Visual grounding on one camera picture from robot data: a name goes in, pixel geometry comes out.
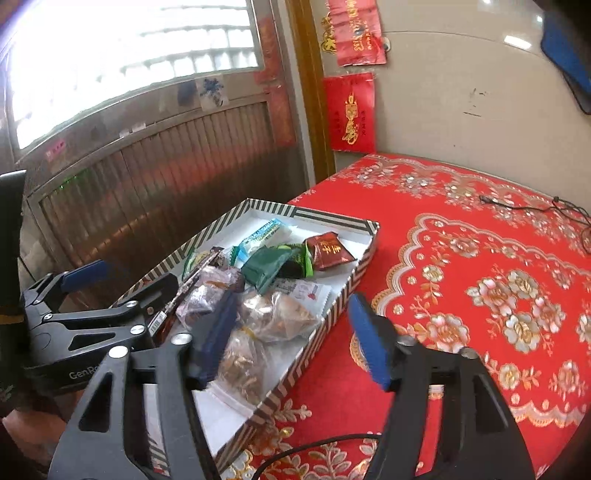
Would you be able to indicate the red floral tablecloth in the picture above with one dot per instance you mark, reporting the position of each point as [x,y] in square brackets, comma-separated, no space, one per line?
[461,369]

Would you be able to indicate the striped cardboard box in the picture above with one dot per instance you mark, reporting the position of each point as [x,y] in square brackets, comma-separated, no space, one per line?
[323,217]

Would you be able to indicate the large clear zip bag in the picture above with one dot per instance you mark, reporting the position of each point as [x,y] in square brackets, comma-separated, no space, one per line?
[240,364]

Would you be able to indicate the clear bag of purple pieces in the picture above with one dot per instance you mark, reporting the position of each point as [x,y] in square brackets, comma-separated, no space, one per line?
[203,302]

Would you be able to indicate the red-brown packet with gold print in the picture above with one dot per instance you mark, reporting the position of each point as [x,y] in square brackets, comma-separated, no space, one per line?
[330,251]

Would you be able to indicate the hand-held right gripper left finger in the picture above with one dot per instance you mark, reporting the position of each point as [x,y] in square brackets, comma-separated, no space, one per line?
[217,332]

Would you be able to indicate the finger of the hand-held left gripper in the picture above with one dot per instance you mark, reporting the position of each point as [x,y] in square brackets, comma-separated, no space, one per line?
[85,273]
[115,311]

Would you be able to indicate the red paper door strip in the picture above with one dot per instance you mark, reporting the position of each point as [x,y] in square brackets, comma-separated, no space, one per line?
[277,92]

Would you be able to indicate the red paper with gold print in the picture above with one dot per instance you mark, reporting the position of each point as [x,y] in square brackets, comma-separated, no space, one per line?
[353,113]

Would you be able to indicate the pink door sticker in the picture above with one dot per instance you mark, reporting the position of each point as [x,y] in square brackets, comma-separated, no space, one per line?
[55,151]

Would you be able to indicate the brown metal door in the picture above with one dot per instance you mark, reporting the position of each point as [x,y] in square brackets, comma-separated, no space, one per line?
[161,184]

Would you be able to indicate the blue and white door sticker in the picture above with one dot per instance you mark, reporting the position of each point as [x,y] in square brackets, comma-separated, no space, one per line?
[212,91]

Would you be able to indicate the white packet with blue ends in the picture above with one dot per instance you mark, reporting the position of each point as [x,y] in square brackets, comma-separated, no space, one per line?
[261,235]

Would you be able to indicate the crumpled red wall paper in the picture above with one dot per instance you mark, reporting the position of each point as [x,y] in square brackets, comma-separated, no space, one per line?
[355,32]

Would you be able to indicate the dark brown bar packet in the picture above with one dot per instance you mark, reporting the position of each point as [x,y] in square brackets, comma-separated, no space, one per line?
[159,325]

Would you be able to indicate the green and black snack packet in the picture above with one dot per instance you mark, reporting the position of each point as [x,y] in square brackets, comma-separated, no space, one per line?
[298,266]

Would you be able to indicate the golden wooden door frame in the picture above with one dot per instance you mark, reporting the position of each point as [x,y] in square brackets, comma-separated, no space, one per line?
[314,92]

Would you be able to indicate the dark green packet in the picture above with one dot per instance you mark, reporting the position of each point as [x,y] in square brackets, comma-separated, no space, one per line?
[265,272]

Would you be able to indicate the green and brown snack packet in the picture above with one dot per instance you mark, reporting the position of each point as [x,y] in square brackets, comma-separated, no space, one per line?
[196,261]

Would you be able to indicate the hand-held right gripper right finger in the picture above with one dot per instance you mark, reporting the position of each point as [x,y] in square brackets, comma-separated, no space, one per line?
[371,341]

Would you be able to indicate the window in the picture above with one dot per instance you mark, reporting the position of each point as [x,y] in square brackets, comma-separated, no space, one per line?
[115,55]

